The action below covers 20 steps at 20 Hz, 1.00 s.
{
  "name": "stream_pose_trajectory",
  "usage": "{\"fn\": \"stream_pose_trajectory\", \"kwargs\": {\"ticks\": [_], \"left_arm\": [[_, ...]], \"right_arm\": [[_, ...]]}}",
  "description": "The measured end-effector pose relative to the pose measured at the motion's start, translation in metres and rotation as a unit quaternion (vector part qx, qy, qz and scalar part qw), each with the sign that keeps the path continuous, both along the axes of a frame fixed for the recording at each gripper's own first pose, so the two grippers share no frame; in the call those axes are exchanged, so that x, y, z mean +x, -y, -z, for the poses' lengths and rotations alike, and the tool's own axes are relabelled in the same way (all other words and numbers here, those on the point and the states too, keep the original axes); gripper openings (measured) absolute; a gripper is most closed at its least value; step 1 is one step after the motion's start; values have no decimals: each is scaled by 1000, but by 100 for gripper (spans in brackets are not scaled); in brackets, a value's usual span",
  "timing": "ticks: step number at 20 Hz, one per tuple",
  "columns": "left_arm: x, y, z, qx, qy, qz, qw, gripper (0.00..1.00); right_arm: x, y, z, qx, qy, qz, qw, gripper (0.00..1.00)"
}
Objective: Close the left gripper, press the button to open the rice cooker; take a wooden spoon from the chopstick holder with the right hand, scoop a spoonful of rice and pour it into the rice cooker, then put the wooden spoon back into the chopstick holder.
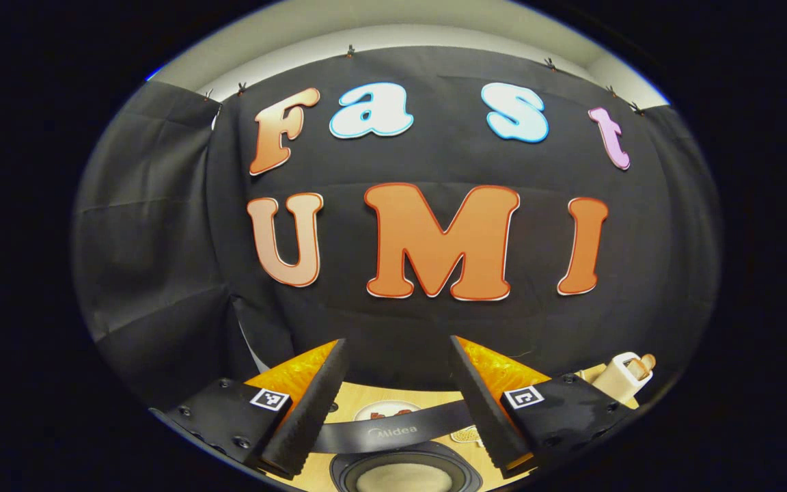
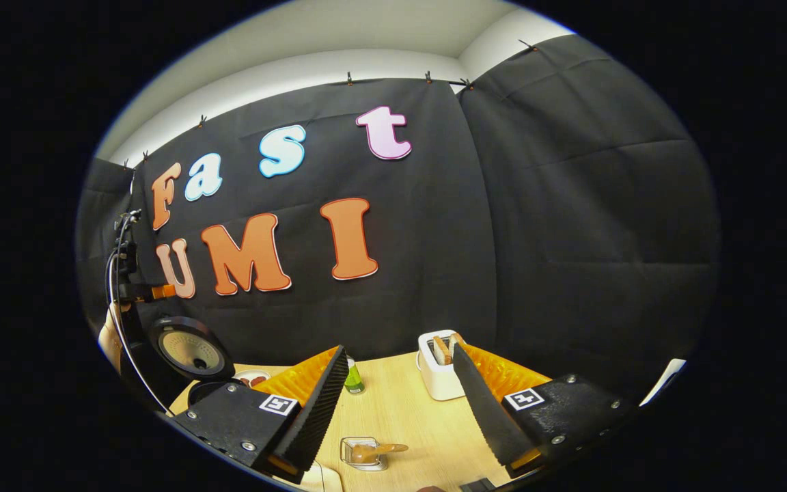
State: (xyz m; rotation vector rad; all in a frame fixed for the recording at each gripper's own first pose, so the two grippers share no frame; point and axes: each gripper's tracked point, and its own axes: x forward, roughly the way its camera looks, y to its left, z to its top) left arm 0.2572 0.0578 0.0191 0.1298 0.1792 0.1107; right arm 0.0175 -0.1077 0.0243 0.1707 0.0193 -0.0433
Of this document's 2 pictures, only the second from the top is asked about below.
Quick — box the metal wire chopstick holder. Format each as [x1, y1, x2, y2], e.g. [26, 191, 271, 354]
[340, 437, 389, 472]

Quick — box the clear glass rice container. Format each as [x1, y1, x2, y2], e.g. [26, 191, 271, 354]
[298, 459, 344, 492]

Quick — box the wooden spoon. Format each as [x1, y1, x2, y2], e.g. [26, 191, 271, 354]
[351, 443, 409, 467]

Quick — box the green label drink bottle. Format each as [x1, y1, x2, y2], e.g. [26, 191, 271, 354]
[344, 355, 366, 395]

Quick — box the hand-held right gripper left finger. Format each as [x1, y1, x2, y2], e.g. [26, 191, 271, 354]
[171, 345, 350, 484]

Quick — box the black silver rice cooker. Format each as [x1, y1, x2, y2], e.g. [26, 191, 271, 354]
[150, 316, 237, 409]

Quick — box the row of black cloth clips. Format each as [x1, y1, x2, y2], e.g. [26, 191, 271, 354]
[122, 40, 538, 168]

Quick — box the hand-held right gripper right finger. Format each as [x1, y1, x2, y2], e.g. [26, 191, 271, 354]
[452, 342, 640, 479]

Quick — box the white toaster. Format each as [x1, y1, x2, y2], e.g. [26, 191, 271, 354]
[417, 330, 466, 401]

